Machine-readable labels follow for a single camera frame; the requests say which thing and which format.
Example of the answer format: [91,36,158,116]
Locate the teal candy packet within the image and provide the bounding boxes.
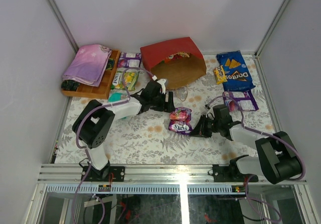
[107,92,128,121]

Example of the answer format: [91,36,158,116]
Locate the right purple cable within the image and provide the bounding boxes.
[205,95,306,222]

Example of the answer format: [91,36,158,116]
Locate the purple snack packet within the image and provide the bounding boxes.
[223,90,259,111]
[117,52,141,68]

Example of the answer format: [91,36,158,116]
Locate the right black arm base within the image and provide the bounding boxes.
[208,155,263,183]

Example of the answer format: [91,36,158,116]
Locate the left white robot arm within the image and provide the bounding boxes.
[72,78,175,181]

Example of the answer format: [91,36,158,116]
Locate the orange wooden organizer tray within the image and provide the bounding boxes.
[61,50,121,99]

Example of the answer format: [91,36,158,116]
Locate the floral table mat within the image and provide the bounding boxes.
[52,55,278,164]

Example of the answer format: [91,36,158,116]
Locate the aluminium front rail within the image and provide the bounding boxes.
[37,163,308,184]

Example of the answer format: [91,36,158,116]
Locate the orange fruits candy packet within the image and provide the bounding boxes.
[160,52,190,64]

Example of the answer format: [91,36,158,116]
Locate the folded purple cloth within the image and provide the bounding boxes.
[62,44,112,87]

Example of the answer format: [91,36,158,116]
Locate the purple cable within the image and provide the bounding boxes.
[71,67,155,224]
[205,95,306,222]

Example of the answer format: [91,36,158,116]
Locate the yellow green snack packet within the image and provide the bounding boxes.
[111,70,139,91]

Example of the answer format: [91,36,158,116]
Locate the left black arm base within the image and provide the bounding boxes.
[79,158,125,183]

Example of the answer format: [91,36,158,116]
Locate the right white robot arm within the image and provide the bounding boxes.
[190,104,305,184]

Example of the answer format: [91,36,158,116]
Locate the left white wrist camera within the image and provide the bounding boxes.
[152,75,168,94]

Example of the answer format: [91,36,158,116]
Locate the yellow candy packet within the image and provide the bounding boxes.
[213,65,227,85]

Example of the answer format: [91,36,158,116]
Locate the blue snack packet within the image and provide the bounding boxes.
[216,51,255,92]

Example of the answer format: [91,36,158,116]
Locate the red paper bag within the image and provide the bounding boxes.
[140,37,207,90]

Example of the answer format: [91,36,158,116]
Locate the dark patterned item in tray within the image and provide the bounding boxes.
[61,80,80,91]

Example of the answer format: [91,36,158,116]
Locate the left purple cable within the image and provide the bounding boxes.
[71,67,155,224]

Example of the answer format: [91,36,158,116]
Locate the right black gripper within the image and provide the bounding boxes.
[189,115,221,138]

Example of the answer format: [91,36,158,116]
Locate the purple berries candy packet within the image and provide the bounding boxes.
[168,107,193,135]

